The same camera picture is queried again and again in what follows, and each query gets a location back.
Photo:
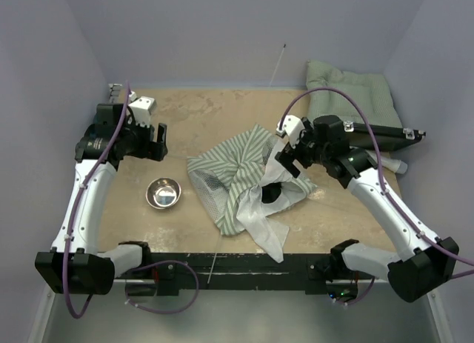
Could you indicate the green striped pet tent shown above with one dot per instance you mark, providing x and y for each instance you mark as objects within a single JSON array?
[{"x": 241, "y": 185}]

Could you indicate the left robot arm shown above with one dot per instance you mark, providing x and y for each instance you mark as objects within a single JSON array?
[{"x": 74, "y": 263}]

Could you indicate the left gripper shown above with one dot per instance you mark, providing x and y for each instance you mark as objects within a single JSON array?
[{"x": 151, "y": 150}]

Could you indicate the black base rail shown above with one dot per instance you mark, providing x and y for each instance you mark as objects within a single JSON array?
[{"x": 309, "y": 273}]

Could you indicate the white tent pole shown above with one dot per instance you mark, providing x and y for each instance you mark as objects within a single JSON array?
[
  {"x": 275, "y": 70},
  {"x": 218, "y": 243}
]

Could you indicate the green checked cushion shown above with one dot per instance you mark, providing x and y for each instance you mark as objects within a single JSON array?
[{"x": 370, "y": 91}]

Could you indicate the white plastic tube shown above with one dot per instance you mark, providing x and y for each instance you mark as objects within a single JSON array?
[{"x": 395, "y": 165}]

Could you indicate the steel pet bowl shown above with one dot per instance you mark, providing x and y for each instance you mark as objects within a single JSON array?
[{"x": 163, "y": 193}]

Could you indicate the aluminium frame rail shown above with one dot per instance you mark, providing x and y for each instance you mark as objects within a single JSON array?
[{"x": 114, "y": 92}]

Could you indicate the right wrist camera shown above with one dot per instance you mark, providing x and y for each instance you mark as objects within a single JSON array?
[{"x": 290, "y": 126}]

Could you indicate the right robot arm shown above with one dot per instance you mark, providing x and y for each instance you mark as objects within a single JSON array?
[{"x": 421, "y": 260}]

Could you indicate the black carrying case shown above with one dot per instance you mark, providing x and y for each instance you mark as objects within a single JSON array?
[{"x": 389, "y": 139}]

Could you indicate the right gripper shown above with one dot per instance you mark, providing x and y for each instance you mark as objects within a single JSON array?
[{"x": 289, "y": 153}]

